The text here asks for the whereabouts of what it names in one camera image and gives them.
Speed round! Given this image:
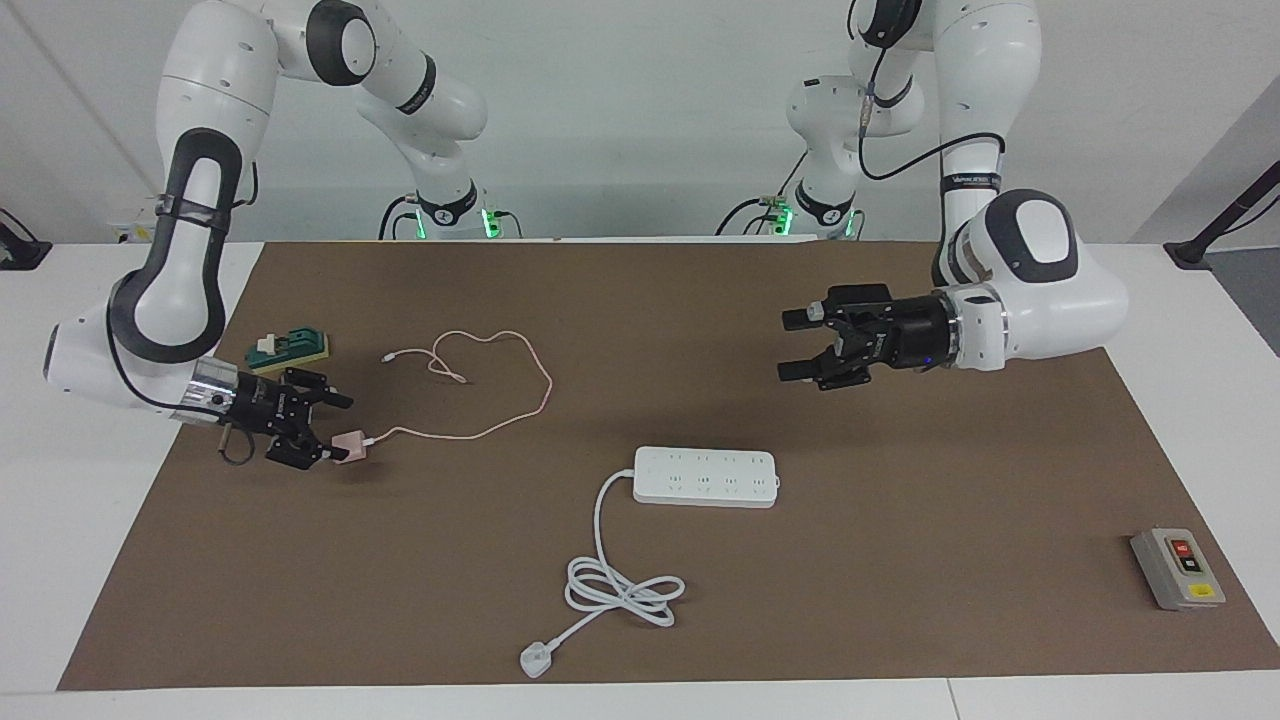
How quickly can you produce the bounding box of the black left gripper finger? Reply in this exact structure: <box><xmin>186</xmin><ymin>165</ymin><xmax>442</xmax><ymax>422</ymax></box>
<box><xmin>778</xmin><ymin>345</ymin><xmax>871</xmax><ymax>389</ymax></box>
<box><xmin>783</xmin><ymin>303</ymin><xmax>861</xmax><ymax>331</ymax></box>

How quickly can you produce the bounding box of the green knife switch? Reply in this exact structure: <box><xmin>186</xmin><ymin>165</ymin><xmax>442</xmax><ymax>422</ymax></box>
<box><xmin>246</xmin><ymin>328</ymin><xmax>331</xmax><ymax>376</ymax></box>

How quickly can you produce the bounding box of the pink charging cable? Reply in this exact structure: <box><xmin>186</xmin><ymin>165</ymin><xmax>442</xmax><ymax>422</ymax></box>
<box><xmin>365</xmin><ymin>330</ymin><xmax>554</xmax><ymax>448</ymax></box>

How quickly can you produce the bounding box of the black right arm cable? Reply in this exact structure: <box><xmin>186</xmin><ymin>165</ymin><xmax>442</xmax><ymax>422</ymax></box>
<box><xmin>105</xmin><ymin>160</ymin><xmax>261</xmax><ymax>468</ymax></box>

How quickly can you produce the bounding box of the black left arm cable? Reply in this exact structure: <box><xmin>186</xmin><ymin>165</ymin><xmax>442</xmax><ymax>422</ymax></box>
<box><xmin>848</xmin><ymin>0</ymin><xmax>1006</xmax><ymax>183</ymax></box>

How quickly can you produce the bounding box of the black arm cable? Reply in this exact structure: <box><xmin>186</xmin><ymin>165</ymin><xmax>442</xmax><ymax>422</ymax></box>
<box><xmin>105</xmin><ymin>160</ymin><xmax>261</xmax><ymax>468</ymax></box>
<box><xmin>848</xmin><ymin>0</ymin><xmax>1006</xmax><ymax>183</ymax></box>

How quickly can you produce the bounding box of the grey on-off switch box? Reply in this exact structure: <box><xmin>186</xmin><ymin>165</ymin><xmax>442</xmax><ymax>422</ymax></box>
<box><xmin>1130</xmin><ymin>527</ymin><xmax>1227</xmax><ymax>612</ymax></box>

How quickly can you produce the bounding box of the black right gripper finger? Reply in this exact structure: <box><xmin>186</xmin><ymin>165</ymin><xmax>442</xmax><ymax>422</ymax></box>
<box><xmin>270</xmin><ymin>425</ymin><xmax>351</xmax><ymax>469</ymax></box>
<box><xmin>285</xmin><ymin>370</ymin><xmax>354</xmax><ymax>409</ymax></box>

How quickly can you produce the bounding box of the white power strip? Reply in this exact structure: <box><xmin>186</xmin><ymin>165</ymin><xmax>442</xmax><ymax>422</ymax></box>
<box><xmin>632</xmin><ymin>446</ymin><xmax>779</xmax><ymax>509</ymax></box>

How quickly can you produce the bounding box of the brown table mat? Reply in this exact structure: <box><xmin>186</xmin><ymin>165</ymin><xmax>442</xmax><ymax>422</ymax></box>
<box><xmin>57</xmin><ymin>238</ymin><xmax>1280</xmax><ymax>691</ymax></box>

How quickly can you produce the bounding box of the white power strip cord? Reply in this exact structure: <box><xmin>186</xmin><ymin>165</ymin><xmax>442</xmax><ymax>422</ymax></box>
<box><xmin>565</xmin><ymin>470</ymin><xmax>687</xmax><ymax>661</ymax></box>

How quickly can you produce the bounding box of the black clamp mount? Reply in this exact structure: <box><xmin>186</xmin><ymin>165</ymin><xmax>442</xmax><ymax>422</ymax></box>
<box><xmin>0</xmin><ymin>208</ymin><xmax>51</xmax><ymax>271</ymax></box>

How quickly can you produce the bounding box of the black base cable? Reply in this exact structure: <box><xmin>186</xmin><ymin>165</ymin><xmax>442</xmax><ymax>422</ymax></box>
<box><xmin>715</xmin><ymin>180</ymin><xmax>801</xmax><ymax>238</ymax></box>
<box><xmin>378</xmin><ymin>195</ymin><xmax>521</xmax><ymax>241</ymax></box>

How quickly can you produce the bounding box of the black camera stand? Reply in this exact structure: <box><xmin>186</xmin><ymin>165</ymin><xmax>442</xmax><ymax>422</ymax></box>
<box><xmin>1165</xmin><ymin>160</ymin><xmax>1280</xmax><ymax>271</ymax></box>

